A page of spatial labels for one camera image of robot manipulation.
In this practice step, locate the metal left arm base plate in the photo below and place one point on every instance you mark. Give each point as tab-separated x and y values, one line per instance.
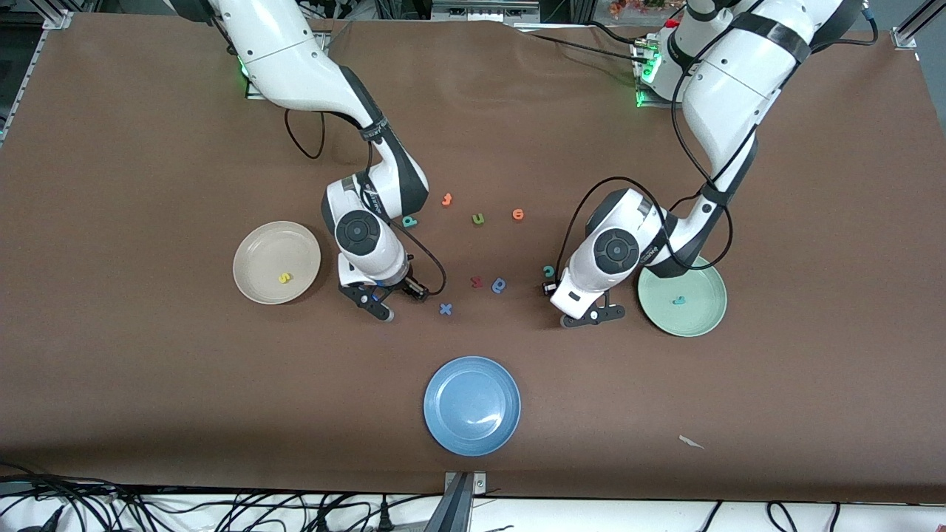
654	103

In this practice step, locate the blue letter a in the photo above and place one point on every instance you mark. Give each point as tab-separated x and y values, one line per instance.
499	285

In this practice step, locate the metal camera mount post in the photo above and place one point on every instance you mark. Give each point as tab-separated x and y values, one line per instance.
458	502

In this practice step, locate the grey metal box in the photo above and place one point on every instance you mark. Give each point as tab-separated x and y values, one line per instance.
484	9

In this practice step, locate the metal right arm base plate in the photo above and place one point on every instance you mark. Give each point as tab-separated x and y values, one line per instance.
251	92

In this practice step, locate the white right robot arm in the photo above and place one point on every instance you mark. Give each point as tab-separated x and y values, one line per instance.
295	59

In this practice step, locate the light green plate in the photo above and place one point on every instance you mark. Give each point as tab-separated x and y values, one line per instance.
695	310

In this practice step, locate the orange flower decoration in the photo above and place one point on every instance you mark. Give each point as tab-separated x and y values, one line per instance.
635	6

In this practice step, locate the blue plate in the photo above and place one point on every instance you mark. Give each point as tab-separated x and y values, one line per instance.
472	406

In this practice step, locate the white paper scrap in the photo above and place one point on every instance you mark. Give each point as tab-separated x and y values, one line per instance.
691	442

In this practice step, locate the beige brown plate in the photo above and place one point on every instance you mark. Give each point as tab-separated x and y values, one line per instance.
259	258

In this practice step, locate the black power plug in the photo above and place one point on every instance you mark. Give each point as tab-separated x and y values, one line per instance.
323	523
384	519

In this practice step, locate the aluminium frame rail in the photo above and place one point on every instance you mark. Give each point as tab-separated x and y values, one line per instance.
60	20
916	22

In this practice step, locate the brown table cover sheet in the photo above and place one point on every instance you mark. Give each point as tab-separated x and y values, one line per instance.
148	369

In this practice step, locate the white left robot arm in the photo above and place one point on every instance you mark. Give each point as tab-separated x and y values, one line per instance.
724	96

